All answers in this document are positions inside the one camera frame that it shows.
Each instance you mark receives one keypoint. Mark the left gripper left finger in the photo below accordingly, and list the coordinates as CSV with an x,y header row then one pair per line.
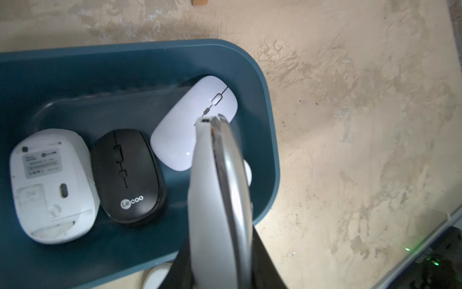
x,y
180,275

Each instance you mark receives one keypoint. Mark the white rounded mouse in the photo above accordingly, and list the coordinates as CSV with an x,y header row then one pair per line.
x,y
156,276

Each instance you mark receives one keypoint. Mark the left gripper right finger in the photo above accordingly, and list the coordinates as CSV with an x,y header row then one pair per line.
x,y
264,274

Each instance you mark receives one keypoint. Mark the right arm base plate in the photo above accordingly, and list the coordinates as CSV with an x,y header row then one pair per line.
x,y
439,267

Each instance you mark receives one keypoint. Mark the black Lecoo mouse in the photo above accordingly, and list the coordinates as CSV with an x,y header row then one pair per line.
x,y
128,178

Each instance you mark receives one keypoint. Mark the white slim mouse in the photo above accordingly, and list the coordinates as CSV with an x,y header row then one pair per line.
x,y
174,138

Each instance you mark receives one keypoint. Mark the teal storage box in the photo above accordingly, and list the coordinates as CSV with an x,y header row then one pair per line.
x,y
96,89

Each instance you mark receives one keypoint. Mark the white mouse upside down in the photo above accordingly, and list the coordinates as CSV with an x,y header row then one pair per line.
x,y
54,192

